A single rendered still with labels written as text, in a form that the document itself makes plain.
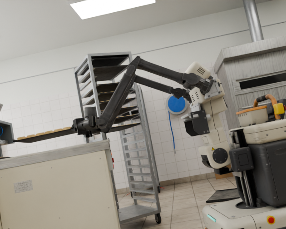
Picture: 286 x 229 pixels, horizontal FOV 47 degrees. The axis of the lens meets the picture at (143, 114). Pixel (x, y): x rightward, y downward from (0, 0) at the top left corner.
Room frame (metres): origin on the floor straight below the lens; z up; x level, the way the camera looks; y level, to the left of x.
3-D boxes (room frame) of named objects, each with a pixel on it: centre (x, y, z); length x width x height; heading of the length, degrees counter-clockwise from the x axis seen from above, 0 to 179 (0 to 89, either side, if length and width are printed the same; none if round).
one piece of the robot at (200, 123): (2.31, -0.36, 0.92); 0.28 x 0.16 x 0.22; 5
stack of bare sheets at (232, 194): (4.23, -0.85, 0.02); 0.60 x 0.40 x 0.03; 157
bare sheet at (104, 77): (3.62, 0.36, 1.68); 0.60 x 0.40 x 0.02; 25
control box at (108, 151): (2.27, 0.28, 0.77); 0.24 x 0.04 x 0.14; 6
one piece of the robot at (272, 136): (2.35, -0.74, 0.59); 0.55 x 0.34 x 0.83; 5
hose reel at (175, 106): (6.07, -0.64, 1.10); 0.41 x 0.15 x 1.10; 85
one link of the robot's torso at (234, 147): (2.27, -0.49, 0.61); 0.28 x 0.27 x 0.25; 5
